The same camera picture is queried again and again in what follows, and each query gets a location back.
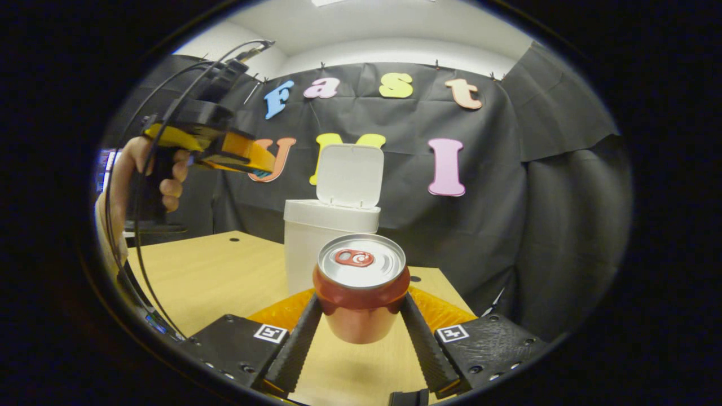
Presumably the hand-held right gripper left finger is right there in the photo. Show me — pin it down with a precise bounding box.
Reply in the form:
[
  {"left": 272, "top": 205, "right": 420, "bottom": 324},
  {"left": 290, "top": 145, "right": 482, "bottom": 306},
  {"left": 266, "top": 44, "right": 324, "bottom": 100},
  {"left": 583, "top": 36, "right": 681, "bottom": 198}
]
[{"left": 180, "top": 289, "right": 324, "bottom": 395}]

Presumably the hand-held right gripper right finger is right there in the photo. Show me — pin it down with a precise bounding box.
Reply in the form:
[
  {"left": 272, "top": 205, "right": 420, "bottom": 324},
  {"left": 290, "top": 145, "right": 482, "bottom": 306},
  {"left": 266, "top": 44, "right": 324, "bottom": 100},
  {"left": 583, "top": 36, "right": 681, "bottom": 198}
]
[{"left": 399, "top": 285, "right": 551, "bottom": 395}]

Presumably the red pop can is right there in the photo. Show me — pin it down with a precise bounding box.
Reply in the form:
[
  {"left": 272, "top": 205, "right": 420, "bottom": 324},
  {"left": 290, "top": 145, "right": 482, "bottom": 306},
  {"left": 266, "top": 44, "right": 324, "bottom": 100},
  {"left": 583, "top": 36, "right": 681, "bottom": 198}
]
[{"left": 312, "top": 233, "right": 411, "bottom": 345}]

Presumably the white desktop garbage bin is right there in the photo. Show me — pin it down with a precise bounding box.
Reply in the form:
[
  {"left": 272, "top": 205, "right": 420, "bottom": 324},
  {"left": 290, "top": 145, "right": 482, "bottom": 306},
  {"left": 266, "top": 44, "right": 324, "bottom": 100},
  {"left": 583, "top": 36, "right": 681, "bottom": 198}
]
[{"left": 283, "top": 144, "right": 385, "bottom": 297}]

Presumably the wooden desktop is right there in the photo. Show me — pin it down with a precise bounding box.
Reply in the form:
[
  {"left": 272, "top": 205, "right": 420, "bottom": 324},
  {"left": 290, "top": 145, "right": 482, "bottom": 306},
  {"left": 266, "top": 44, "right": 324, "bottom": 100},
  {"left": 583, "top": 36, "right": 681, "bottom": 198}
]
[{"left": 127, "top": 230, "right": 480, "bottom": 406}]

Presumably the computer screen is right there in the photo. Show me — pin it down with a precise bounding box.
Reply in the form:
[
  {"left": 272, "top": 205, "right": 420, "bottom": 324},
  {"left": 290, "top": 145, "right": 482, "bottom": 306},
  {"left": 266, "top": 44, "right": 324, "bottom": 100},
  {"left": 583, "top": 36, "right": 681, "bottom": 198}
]
[{"left": 96, "top": 149, "right": 116, "bottom": 193}]

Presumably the black backdrop cloth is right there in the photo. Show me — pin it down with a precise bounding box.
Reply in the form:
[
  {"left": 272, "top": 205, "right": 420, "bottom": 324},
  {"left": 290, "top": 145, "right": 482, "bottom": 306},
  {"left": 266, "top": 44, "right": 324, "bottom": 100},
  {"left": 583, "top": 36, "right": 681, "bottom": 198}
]
[{"left": 99, "top": 42, "right": 632, "bottom": 342}]

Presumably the black cable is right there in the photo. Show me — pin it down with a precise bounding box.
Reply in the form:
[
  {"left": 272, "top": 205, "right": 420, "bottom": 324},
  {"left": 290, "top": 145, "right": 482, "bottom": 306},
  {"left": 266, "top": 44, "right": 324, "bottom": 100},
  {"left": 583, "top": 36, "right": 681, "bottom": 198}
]
[
  {"left": 105, "top": 59, "right": 226, "bottom": 316},
  {"left": 134, "top": 39, "right": 276, "bottom": 339}
]

